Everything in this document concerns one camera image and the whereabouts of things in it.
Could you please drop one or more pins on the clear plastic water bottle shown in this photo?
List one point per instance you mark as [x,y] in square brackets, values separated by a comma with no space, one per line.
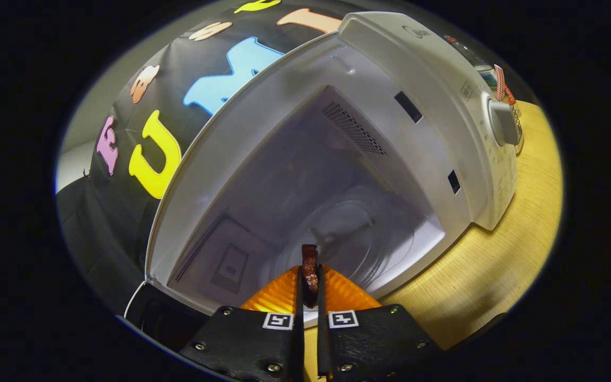
[467,52]

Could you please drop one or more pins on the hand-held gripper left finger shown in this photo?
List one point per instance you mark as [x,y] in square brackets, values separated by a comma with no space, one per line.
[299,323]

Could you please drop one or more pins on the black backdrop cloth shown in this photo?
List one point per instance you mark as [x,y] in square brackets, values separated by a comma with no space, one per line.
[114,228]

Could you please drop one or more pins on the dark red meat slice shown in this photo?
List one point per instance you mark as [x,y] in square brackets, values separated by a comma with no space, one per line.
[310,270]

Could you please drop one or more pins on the white toaster oven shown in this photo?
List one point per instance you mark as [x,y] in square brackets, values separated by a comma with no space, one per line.
[390,69]

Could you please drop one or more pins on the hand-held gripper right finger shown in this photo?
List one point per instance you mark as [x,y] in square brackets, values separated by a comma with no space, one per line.
[321,323]

